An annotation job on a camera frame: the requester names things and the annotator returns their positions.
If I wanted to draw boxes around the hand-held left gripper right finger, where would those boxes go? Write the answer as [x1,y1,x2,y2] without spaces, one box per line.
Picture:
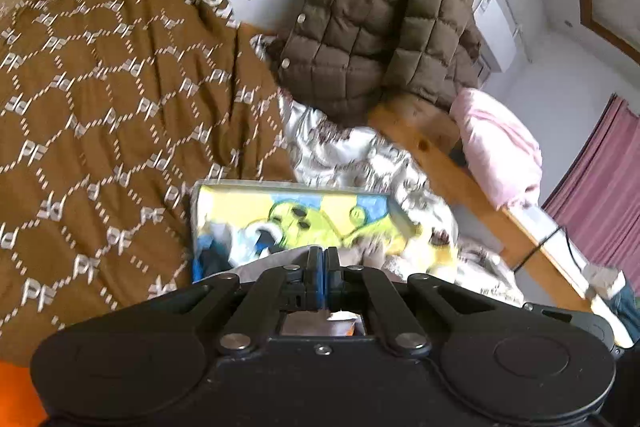
[324,246,481,355]

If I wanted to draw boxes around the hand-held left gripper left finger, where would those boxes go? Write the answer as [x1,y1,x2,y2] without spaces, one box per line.
[170,246,325,355]

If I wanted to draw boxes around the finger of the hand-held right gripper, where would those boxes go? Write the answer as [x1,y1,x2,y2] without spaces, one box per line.
[521,301,623,360]

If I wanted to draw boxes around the grey cloth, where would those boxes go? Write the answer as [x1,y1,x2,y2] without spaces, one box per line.
[207,249,401,338]

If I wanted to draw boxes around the cartoon printed box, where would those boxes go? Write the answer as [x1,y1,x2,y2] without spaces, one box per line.
[190,179,458,283]

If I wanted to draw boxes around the blue jeans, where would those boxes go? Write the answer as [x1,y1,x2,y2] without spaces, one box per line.
[602,284,640,350]

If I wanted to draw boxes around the white power adapter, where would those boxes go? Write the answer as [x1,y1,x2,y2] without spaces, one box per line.
[585,263,627,299]

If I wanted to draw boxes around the yellow sock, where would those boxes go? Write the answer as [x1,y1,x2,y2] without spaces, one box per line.
[400,232,458,280]

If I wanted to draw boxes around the purple curtain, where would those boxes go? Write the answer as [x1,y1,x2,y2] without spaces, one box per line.
[542,94,640,280]

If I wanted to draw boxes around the pink folded cloth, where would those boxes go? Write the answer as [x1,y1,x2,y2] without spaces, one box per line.
[450,88,543,210]

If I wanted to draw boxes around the brown puffer jacket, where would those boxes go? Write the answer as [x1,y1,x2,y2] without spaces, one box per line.
[272,0,483,128]

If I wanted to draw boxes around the brown patterned duvet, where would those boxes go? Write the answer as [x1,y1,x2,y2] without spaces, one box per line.
[0,0,301,368]

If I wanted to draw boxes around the white air conditioner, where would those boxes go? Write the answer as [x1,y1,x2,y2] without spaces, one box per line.
[472,0,518,72]

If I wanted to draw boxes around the colourful striped blanket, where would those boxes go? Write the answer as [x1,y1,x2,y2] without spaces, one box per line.
[0,359,48,427]

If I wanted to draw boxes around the black cable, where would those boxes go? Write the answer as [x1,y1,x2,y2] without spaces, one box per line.
[510,227,591,270]

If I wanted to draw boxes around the wooden bed frame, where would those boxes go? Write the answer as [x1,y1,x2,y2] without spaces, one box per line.
[367,99,596,313]

